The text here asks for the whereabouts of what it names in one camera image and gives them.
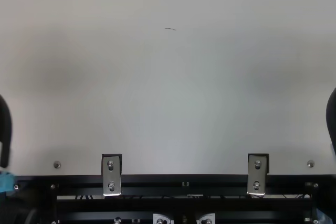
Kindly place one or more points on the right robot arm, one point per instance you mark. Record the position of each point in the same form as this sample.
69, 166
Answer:
332, 119

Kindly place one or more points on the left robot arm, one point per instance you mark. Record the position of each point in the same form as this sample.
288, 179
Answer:
4, 127

